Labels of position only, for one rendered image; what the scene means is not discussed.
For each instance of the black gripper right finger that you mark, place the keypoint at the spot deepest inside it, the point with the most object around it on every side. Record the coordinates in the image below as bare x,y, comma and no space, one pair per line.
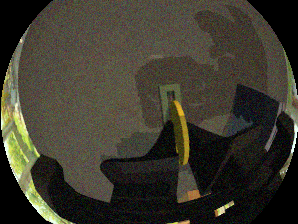
209,153

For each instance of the gold coin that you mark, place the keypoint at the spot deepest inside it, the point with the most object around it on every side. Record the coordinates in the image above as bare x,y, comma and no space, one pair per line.
181,137

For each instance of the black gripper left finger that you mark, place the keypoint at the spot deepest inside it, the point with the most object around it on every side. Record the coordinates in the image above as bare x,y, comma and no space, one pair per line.
161,164

